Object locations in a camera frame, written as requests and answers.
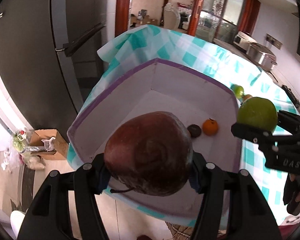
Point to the patterned brown cloth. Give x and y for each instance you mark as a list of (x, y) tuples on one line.
[(181, 231)]

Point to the dark grey refrigerator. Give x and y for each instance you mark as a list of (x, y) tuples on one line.
[(27, 67)]

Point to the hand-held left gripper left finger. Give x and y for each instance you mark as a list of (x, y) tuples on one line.
[(103, 180)]

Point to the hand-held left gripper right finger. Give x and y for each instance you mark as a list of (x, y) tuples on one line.
[(195, 180)]

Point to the person's right hand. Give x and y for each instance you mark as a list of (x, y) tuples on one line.
[(293, 195)]

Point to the red wooden door frame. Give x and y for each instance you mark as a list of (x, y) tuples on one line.
[(122, 7)]

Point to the green apple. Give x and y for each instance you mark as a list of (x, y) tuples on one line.
[(238, 91), (257, 112)]

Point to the purple rimmed cardboard box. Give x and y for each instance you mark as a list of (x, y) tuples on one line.
[(165, 80)]

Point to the stack of cardboard boxes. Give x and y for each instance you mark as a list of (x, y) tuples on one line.
[(142, 18)]

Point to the white stool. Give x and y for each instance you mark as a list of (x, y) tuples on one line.
[(17, 223)]

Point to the pile of plastic bags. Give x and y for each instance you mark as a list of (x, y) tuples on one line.
[(22, 152)]

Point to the teal white checkered tablecloth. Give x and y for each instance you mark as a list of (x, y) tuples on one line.
[(190, 47)]

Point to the small dark passion fruit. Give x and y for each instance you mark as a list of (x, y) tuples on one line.
[(194, 130)]

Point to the brown cardboard box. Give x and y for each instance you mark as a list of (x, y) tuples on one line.
[(48, 142)]

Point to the small orange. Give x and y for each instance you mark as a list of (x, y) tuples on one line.
[(210, 127), (248, 97)]

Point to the dark red apple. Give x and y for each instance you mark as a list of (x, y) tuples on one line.
[(150, 152)]

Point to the steel pot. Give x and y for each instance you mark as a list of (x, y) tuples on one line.
[(262, 55)]

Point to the wall power outlet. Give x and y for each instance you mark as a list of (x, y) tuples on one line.
[(274, 41)]

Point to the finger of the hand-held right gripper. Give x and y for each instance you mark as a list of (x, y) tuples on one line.
[(292, 121), (247, 131)]

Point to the silver countertop appliance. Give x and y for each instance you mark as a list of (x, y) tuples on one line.
[(243, 40)]

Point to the white ornate chair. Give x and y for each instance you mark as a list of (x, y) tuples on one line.
[(172, 15)]

